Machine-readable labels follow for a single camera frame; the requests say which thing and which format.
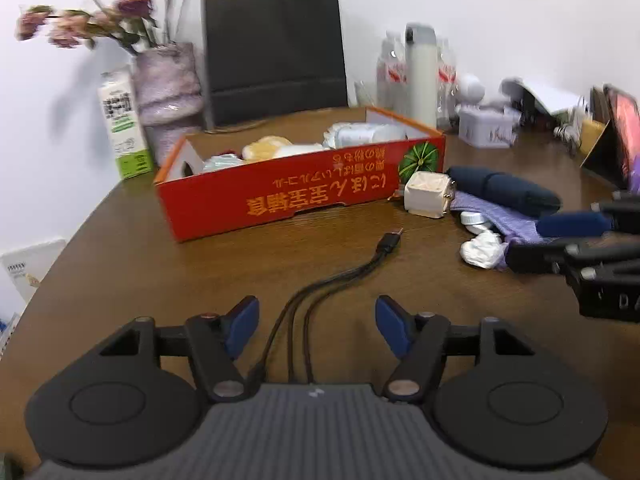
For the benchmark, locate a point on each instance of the purple mottled vase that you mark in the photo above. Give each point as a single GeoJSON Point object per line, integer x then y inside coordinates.
{"type": "Point", "coordinates": [167, 90]}

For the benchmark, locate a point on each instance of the white thermos flask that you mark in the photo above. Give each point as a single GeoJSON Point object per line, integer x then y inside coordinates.
{"type": "Point", "coordinates": [420, 80]}

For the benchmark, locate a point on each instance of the stack of blue white boxes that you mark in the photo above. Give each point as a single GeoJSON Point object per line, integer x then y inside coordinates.
{"type": "Point", "coordinates": [7, 330]}

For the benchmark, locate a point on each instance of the small white tissue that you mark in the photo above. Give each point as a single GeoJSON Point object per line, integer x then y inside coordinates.
{"type": "Point", "coordinates": [480, 252]}

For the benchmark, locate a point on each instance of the wooden desktop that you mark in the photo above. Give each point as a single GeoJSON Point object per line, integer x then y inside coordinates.
{"type": "Point", "coordinates": [200, 270]}

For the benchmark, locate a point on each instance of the orange cardboard box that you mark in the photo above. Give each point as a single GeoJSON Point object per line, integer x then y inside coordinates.
{"type": "Point", "coordinates": [300, 195]}

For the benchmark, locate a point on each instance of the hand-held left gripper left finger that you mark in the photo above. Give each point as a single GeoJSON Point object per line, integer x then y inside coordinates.
{"type": "Point", "coordinates": [242, 327]}

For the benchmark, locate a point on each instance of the white ribbed jar lid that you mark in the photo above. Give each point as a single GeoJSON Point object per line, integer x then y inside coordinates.
{"type": "Point", "coordinates": [472, 219]}

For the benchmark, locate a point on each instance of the white booklet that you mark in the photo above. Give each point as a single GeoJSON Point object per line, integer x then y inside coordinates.
{"type": "Point", "coordinates": [30, 265]}

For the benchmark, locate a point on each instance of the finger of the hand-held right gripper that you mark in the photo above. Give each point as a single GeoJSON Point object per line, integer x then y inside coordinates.
{"type": "Point", "coordinates": [535, 257]}
{"type": "Point", "coordinates": [575, 224]}

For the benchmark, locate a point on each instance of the shiny teal pouf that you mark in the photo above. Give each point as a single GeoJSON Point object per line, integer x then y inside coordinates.
{"type": "Point", "coordinates": [222, 162]}

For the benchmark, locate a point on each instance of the tablet in dark case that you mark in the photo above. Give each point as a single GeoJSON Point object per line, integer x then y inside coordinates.
{"type": "Point", "coordinates": [625, 135]}

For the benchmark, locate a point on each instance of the black paper bag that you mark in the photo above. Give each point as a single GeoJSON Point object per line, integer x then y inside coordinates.
{"type": "Point", "coordinates": [275, 50]}

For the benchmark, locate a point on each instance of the white round speaker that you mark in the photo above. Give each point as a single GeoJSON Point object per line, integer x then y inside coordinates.
{"type": "Point", "coordinates": [472, 87]}

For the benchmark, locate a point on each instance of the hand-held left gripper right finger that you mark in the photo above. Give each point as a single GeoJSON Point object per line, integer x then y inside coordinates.
{"type": "Point", "coordinates": [392, 327]}

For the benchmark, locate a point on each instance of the clear water bottle red label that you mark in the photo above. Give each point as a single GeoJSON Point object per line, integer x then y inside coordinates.
{"type": "Point", "coordinates": [446, 85]}
{"type": "Point", "coordinates": [390, 75]}

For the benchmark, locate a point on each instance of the white yellow plush sheep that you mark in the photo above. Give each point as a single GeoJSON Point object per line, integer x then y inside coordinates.
{"type": "Point", "coordinates": [270, 147]}

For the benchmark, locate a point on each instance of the white paper sheet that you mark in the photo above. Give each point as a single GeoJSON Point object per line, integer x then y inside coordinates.
{"type": "Point", "coordinates": [550, 95]}

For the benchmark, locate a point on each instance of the white green milk carton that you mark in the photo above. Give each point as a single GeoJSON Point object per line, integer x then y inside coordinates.
{"type": "Point", "coordinates": [122, 125]}

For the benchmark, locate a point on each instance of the dried pink flowers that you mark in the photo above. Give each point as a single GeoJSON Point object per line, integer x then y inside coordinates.
{"type": "Point", "coordinates": [130, 2]}

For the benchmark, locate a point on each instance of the beige square box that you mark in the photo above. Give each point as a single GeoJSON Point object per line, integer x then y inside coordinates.
{"type": "Point", "coordinates": [425, 195]}

